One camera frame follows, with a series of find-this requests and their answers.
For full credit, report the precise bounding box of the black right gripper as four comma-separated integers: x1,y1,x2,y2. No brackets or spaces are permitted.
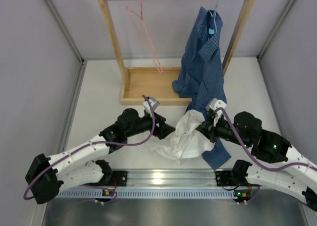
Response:
194,114,252,149

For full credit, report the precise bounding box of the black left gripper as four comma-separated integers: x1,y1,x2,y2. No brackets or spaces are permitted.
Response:
125,110,175,139

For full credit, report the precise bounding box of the white shirt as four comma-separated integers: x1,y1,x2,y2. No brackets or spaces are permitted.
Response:
145,110,214,163

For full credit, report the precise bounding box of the pink wire hanger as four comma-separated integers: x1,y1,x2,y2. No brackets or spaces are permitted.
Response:
126,0,163,74

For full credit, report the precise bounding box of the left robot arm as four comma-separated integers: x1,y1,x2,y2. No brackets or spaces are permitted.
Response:
23,108,175,205

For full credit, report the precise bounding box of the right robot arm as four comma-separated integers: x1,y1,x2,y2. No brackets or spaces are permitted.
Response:
197,111,317,211

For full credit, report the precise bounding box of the blue checkered shirt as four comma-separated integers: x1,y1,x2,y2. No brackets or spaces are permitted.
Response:
171,5,232,171

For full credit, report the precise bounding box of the wooden clothes rack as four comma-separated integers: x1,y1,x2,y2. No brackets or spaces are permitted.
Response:
98,0,255,106

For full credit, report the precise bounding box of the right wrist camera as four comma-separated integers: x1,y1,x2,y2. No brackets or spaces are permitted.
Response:
206,98,227,127

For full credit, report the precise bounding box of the aluminium mounting rail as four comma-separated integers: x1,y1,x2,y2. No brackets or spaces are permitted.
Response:
111,168,293,188

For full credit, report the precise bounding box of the slotted cable duct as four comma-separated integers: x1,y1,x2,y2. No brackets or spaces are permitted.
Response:
57,187,247,200

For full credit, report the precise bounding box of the blue wire hanger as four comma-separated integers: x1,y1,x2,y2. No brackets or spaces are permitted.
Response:
209,0,220,35

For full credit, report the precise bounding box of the left aluminium frame post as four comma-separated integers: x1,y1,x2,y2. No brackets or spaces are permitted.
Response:
37,0,87,113

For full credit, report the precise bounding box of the aluminium frame post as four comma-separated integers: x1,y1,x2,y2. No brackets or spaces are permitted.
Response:
256,0,305,113
37,0,87,113

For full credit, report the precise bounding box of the right aluminium frame post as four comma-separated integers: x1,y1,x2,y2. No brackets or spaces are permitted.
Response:
256,0,305,113

